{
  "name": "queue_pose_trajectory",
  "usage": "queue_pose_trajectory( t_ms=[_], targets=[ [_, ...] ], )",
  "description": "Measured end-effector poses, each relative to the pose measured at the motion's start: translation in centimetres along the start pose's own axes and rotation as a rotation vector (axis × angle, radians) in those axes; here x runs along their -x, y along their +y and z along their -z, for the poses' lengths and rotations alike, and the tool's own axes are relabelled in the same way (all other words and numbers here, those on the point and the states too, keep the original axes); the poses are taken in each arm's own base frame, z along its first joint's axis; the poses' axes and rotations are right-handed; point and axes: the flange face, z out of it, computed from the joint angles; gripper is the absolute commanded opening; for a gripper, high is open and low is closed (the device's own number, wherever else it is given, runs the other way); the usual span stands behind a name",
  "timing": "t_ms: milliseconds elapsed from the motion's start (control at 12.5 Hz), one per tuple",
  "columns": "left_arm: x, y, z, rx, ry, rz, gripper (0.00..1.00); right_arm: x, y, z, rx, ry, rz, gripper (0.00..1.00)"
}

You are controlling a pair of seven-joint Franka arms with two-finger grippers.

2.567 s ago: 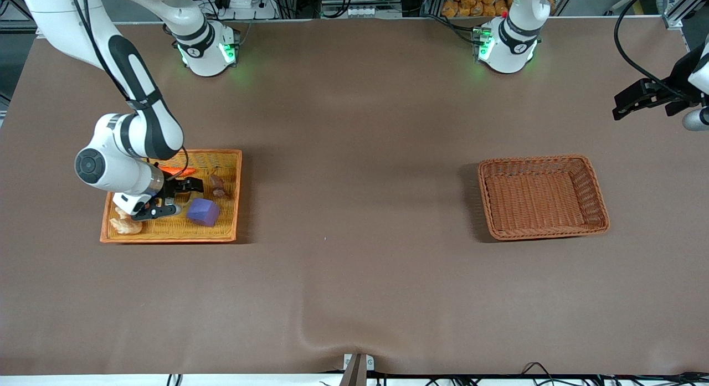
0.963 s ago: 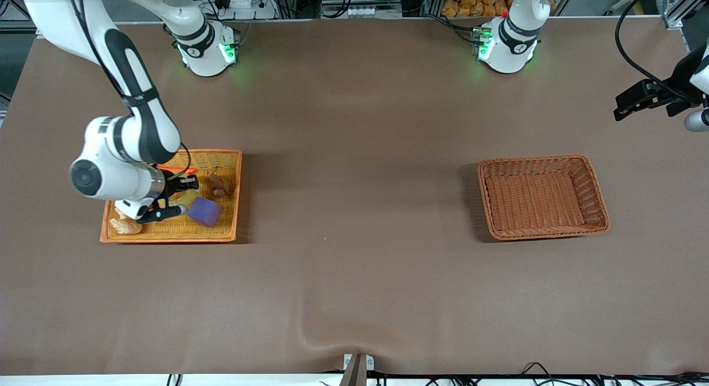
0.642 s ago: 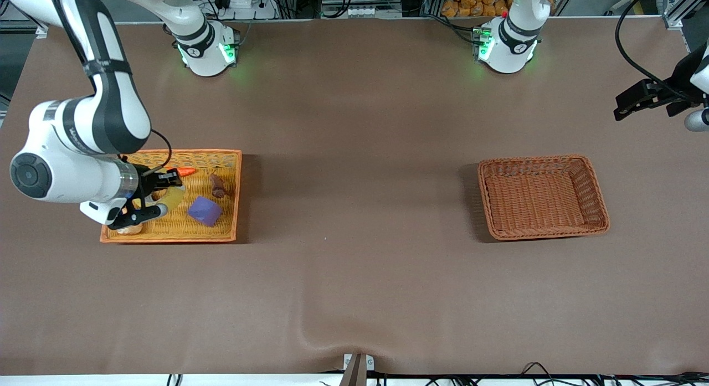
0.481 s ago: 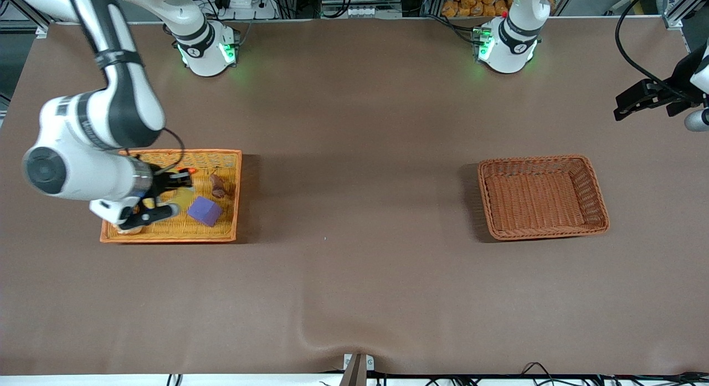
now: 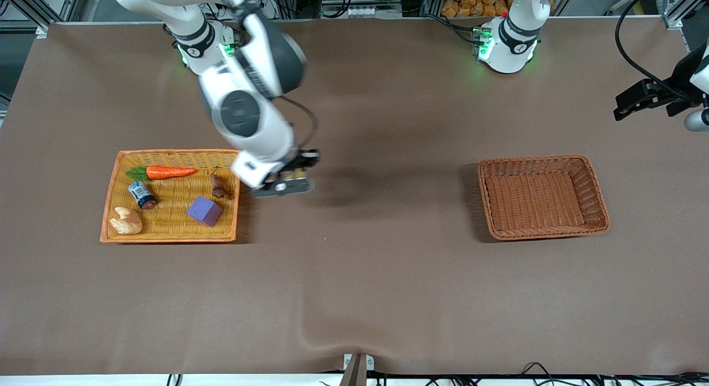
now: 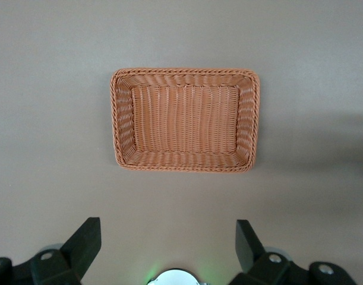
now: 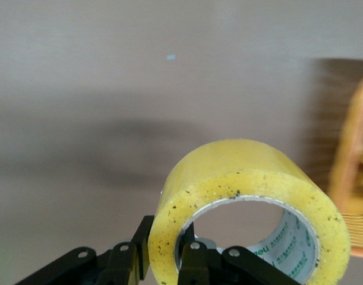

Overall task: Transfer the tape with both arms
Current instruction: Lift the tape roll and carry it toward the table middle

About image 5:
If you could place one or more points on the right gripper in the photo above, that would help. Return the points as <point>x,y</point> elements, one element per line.
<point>303,161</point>

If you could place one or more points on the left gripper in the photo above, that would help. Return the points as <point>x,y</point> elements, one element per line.
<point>679,76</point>

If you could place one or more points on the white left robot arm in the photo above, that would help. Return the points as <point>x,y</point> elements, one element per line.
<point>507,53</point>

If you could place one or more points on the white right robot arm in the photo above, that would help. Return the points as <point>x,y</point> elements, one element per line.
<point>249,114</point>

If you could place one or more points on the brown toy mushroom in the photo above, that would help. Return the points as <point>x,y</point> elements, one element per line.
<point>217,186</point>

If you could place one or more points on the purple foam cube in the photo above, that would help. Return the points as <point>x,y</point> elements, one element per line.
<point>202,211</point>

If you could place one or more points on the orange toy carrot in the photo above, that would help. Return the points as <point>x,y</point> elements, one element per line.
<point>166,172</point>

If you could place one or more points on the yellow woven tray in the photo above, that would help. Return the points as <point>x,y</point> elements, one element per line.
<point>171,231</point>

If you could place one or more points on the small blue labelled can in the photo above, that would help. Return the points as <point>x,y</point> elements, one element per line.
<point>141,194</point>

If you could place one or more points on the brown wicker basket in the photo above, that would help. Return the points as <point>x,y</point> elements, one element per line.
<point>540,203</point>

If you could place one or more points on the small white power strip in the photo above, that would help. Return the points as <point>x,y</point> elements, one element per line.
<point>363,11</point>

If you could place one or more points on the tan toy croissant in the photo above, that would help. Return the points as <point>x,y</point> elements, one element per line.
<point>127,222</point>

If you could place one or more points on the bag of orange buns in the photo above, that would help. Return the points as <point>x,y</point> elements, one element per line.
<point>471,4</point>

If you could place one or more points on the metal table edge bracket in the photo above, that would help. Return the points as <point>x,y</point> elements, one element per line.
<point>368,364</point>

